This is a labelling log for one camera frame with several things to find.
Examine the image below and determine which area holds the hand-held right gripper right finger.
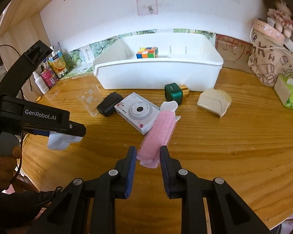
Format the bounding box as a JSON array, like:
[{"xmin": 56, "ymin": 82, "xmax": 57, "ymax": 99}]
[{"xmin": 160, "ymin": 145, "xmax": 271, "ymax": 234}]

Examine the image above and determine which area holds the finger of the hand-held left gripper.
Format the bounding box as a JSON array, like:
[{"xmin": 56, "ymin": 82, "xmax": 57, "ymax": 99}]
[
  {"xmin": 24, "ymin": 120, "xmax": 86, "ymax": 138},
  {"xmin": 0, "ymin": 40, "xmax": 54, "ymax": 97}
]

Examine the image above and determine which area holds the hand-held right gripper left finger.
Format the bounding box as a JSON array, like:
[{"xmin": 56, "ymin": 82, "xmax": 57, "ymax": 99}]
[{"xmin": 38, "ymin": 146, "xmax": 138, "ymax": 234}]

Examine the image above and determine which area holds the white bottle-shaped case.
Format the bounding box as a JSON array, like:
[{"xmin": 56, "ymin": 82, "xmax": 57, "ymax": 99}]
[{"xmin": 47, "ymin": 130, "xmax": 83, "ymax": 150}]

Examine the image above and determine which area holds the black charger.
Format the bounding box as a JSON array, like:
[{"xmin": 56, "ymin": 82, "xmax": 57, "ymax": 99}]
[{"xmin": 97, "ymin": 92, "xmax": 124, "ymax": 117}]

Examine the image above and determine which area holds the pink hair roller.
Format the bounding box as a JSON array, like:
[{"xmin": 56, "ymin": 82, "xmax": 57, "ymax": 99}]
[{"xmin": 136, "ymin": 100, "xmax": 180, "ymax": 169}]

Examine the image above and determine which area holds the white instant camera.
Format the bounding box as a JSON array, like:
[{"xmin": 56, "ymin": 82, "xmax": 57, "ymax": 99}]
[{"xmin": 114, "ymin": 92, "xmax": 161, "ymax": 135}]

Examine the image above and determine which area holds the beige folding box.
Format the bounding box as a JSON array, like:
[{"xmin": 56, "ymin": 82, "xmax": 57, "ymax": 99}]
[{"xmin": 197, "ymin": 88, "xmax": 229, "ymax": 119}]

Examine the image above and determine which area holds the round beige compact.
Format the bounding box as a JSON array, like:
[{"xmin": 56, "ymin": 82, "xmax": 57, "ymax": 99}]
[{"xmin": 216, "ymin": 89, "xmax": 232, "ymax": 108}]

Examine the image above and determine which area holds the white plastic storage bin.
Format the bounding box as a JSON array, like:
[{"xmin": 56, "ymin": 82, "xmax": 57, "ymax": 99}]
[{"xmin": 92, "ymin": 32, "xmax": 224, "ymax": 90}]

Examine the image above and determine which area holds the multicoloured puzzle cube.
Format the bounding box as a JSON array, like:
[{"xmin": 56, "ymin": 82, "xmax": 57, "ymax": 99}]
[{"xmin": 136, "ymin": 46, "xmax": 159, "ymax": 59}]

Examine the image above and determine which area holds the person's left hand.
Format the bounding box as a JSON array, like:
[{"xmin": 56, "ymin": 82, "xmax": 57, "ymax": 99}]
[{"xmin": 0, "ymin": 145, "xmax": 23, "ymax": 191}]

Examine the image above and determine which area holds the small blue white bottle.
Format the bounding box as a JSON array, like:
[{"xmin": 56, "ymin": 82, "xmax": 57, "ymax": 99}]
[{"xmin": 40, "ymin": 58, "xmax": 50, "ymax": 72}]

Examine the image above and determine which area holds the orange juice carton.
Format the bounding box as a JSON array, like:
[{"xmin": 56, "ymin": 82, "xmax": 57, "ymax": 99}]
[{"xmin": 47, "ymin": 50, "xmax": 69, "ymax": 77}]

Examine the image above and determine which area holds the pink small carton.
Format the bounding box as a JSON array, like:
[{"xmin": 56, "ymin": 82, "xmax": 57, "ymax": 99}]
[{"xmin": 40, "ymin": 69, "xmax": 59, "ymax": 89}]

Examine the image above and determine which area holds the wooden desk hutch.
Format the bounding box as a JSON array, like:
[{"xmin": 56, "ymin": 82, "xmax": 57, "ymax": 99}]
[{"xmin": 0, "ymin": 0, "xmax": 293, "ymax": 78}]

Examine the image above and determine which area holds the white spray bottle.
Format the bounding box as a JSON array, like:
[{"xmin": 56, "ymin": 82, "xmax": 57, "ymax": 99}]
[{"xmin": 32, "ymin": 72, "xmax": 50, "ymax": 95}]

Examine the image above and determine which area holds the clear plastic cup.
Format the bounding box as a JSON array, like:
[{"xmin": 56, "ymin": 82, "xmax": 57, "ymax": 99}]
[{"xmin": 78, "ymin": 83, "xmax": 104, "ymax": 117}]

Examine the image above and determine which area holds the white upright carton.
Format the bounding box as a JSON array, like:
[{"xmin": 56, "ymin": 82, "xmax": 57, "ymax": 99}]
[{"xmin": 82, "ymin": 44, "xmax": 94, "ymax": 64}]

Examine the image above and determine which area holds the leaf print paper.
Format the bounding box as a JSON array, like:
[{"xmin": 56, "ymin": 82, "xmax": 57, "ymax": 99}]
[{"xmin": 61, "ymin": 28, "xmax": 215, "ymax": 78}]

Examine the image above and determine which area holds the brown cardboard with drawing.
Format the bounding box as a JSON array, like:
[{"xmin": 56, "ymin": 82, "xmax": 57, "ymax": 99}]
[{"xmin": 215, "ymin": 33, "xmax": 253, "ymax": 72}]

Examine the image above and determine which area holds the green tissue pack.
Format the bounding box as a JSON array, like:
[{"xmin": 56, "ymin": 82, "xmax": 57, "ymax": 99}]
[{"xmin": 273, "ymin": 74, "xmax": 293, "ymax": 111}]

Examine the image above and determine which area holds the printed fabric bag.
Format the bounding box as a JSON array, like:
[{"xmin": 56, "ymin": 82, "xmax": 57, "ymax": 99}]
[{"xmin": 247, "ymin": 33, "xmax": 293, "ymax": 88}]

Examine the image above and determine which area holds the white plug adapter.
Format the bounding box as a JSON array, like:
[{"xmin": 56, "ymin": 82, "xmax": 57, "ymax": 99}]
[{"xmin": 283, "ymin": 38, "xmax": 293, "ymax": 53}]

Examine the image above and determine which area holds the brown-haired doll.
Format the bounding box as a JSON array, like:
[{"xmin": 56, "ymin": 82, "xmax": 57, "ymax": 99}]
[{"xmin": 262, "ymin": 0, "xmax": 293, "ymax": 38}]

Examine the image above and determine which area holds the pink frame wall sticker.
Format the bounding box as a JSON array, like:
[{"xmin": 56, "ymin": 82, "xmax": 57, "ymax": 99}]
[{"xmin": 136, "ymin": 0, "xmax": 159, "ymax": 17}]

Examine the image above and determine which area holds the white cable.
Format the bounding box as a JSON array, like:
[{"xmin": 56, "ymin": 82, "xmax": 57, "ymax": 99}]
[{"xmin": 249, "ymin": 26, "xmax": 293, "ymax": 51}]

